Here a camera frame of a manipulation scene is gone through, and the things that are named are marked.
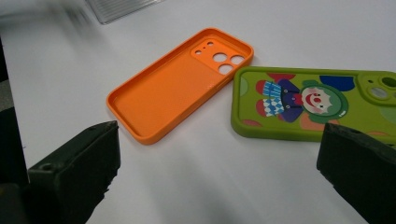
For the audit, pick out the orange phone case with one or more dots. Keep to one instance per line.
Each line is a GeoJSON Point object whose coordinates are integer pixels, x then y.
{"type": "Point", "coordinates": [168, 93]}

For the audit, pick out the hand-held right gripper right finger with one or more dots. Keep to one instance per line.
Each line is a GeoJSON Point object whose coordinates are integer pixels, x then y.
{"type": "Point", "coordinates": [364, 168]}

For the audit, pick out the green cartoon phone case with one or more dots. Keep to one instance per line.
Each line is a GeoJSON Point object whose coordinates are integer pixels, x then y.
{"type": "Point", "coordinates": [355, 109]}

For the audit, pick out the clear ridged plastic rack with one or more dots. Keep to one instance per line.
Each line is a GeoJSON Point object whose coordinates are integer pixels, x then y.
{"type": "Point", "coordinates": [118, 9]}

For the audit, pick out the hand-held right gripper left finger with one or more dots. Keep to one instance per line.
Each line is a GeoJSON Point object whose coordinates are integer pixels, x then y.
{"type": "Point", "coordinates": [74, 174]}

